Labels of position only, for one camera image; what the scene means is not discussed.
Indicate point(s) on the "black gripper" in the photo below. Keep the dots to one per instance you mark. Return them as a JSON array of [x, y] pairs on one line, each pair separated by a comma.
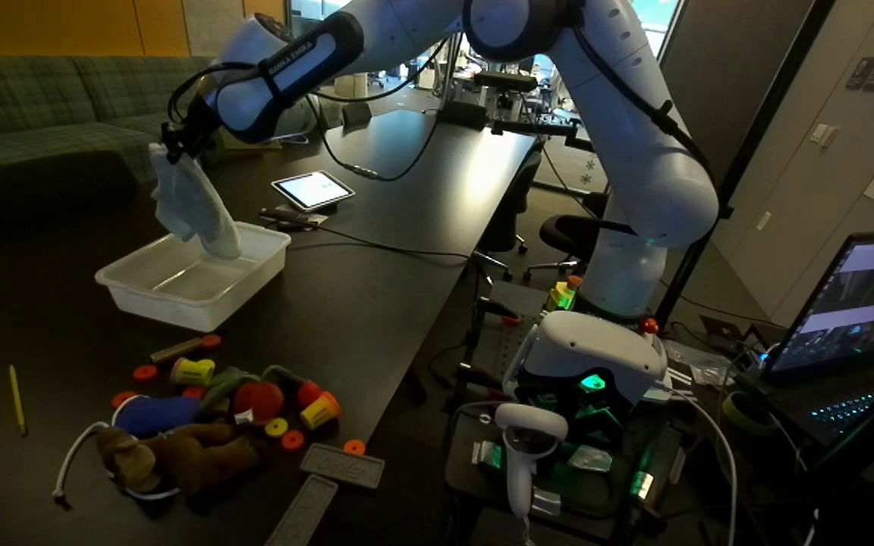
[[194, 119]]

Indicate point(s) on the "white terry towel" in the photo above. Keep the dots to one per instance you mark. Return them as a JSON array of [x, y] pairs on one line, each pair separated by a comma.
[[198, 206]]

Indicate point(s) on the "yellow green spool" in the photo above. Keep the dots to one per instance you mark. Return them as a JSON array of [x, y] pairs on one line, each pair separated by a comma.
[[193, 372]]

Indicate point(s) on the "green plush toy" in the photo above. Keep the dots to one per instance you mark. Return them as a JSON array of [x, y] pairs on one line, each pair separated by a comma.
[[220, 389]]

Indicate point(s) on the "red plush ball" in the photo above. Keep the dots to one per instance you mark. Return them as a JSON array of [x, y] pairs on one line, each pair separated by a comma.
[[258, 401]]

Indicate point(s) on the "blue plush toy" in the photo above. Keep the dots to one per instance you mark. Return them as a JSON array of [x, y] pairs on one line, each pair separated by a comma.
[[155, 413]]

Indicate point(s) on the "small red round block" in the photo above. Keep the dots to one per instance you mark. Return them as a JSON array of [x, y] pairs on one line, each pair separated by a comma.
[[306, 392]]

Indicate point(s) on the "yellow pencil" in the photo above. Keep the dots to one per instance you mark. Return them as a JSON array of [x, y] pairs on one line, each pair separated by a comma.
[[15, 399]]

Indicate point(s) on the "yellow cylinder block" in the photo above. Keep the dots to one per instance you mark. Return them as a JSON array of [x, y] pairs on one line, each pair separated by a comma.
[[318, 409]]

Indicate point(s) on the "brown plush toy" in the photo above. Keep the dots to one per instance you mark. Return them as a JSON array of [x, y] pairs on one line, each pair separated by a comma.
[[194, 455]]

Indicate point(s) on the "small red disc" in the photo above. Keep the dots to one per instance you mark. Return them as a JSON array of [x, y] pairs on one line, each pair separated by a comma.
[[293, 441]]

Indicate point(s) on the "small orange disc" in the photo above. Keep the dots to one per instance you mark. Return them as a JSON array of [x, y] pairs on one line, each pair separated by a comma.
[[354, 447]]

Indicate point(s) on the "grey rectangular block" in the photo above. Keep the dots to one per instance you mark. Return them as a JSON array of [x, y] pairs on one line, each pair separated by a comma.
[[341, 469]]

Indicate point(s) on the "long dark grey bar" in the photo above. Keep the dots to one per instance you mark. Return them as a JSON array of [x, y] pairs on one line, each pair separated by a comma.
[[301, 515]]

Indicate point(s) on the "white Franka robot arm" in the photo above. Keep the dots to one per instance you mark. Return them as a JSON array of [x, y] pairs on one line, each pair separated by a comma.
[[651, 152]]

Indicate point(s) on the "white plastic storage box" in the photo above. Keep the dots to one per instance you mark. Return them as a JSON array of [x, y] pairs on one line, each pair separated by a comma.
[[182, 283]]

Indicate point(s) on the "black electronics box green lights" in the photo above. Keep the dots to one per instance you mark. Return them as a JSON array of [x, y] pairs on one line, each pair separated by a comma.
[[599, 473]]

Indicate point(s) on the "green plaid sofa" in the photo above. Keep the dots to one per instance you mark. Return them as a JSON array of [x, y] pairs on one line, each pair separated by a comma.
[[53, 100]]

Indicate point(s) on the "black office chair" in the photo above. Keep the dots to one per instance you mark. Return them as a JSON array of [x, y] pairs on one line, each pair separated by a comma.
[[53, 188]]

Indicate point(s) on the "tablet with lit screen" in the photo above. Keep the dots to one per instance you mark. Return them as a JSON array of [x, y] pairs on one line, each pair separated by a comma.
[[311, 188]]

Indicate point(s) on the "black round stool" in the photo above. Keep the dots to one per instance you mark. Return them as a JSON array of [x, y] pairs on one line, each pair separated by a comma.
[[564, 236]]

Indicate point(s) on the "small yellow green bottle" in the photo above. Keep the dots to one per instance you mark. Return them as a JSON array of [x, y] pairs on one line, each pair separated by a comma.
[[561, 296]]

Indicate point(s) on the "white VR controller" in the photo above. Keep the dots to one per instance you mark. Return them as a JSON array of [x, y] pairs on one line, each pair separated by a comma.
[[527, 436]]

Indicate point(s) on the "white VR headset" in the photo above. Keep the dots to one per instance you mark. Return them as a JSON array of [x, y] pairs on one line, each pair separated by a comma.
[[591, 349]]

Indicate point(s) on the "black diagonal pole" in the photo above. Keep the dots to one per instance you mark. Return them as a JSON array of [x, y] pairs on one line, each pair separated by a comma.
[[760, 131]]

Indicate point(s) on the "open black laptop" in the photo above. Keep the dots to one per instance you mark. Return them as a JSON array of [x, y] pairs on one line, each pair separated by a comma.
[[864, 304]]

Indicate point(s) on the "white wall switch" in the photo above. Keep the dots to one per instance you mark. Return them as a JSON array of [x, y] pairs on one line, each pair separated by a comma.
[[827, 135]]

